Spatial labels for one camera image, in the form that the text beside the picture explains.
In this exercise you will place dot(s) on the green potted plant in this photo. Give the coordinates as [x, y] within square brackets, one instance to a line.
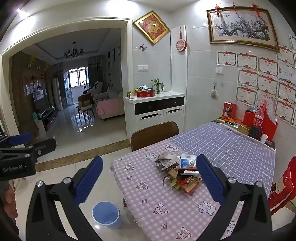
[158, 83]

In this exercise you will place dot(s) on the white standing air conditioner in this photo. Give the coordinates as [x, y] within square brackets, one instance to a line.
[57, 93]

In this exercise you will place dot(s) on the pink checked tablecloth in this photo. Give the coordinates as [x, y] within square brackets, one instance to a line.
[150, 197]

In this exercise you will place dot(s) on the purple grid tablecloth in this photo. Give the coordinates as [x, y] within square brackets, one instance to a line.
[231, 143]

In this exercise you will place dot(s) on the small yellow gift box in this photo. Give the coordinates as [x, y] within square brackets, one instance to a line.
[131, 95]

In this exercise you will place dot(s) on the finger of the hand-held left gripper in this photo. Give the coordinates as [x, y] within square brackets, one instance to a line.
[19, 138]
[44, 146]

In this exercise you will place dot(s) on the beige sofa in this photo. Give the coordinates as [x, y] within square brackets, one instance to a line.
[111, 93]

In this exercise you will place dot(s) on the person's left hand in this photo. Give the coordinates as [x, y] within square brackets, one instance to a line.
[10, 201]

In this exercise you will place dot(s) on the television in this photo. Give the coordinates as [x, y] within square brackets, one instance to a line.
[41, 100]

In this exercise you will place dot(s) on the cola bottle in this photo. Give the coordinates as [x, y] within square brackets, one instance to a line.
[259, 115]

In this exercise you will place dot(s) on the blue plastic trash bin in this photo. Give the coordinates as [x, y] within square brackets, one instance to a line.
[115, 220]

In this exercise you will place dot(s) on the framed plum blossom painting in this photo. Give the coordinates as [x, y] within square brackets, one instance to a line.
[240, 27]

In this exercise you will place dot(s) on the brown wooden chair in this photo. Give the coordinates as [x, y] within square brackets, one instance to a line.
[152, 134]

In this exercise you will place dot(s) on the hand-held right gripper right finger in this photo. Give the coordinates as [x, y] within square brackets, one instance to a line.
[210, 178]

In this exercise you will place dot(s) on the red paper bag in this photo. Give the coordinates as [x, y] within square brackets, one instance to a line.
[270, 127]

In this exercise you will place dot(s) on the pink blanket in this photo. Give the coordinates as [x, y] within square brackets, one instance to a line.
[108, 106]

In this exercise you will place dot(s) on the white sideboard cabinet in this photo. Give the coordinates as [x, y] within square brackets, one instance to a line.
[148, 122]

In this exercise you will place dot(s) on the red box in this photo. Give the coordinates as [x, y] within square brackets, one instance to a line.
[249, 117]

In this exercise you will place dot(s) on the white light switch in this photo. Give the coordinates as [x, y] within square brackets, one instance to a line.
[143, 68]

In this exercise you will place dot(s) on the dark wooden armchair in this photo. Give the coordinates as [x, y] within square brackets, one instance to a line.
[84, 102]

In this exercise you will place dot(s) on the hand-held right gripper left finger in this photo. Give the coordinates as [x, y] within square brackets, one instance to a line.
[89, 178]

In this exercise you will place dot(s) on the red round hanging ornament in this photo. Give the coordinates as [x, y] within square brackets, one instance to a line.
[181, 45]

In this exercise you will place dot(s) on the red gold framed picture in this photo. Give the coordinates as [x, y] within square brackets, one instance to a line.
[151, 26]

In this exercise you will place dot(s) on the white wall socket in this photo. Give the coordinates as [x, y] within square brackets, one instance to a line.
[219, 70]

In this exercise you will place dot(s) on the pile of wrappers and scraps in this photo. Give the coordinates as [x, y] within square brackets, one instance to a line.
[171, 165]

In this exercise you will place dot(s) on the blue white cigarette box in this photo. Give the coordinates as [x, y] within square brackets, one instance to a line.
[187, 161]

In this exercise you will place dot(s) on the butterfly wall decoration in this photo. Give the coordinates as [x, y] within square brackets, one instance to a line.
[143, 47]

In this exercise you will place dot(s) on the white hanging wall ornament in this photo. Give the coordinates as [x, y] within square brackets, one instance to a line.
[214, 93]

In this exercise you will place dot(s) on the group of award certificates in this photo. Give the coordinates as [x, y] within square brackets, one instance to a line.
[247, 77]

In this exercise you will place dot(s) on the white paper cup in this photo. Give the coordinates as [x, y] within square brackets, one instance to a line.
[263, 138]

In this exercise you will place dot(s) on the red round tin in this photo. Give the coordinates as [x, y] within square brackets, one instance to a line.
[145, 93]

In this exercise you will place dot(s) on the black chandelier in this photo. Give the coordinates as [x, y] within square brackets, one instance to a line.
[73, 52]

